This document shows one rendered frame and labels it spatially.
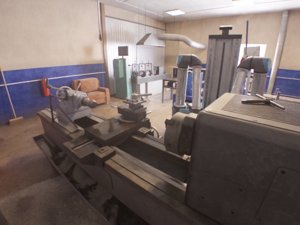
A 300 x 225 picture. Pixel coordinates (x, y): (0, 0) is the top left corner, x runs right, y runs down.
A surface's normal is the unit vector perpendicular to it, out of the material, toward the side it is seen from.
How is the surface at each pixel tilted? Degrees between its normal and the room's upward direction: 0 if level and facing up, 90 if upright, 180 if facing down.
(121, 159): 0
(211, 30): 90
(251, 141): 90
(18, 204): 0
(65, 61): 90
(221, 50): 90
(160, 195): 0
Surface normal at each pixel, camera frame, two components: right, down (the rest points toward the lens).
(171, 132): -0.55, -0.17
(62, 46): 0.78, 0.22
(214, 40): -0.49, 0.30
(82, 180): 0.00, -0.94
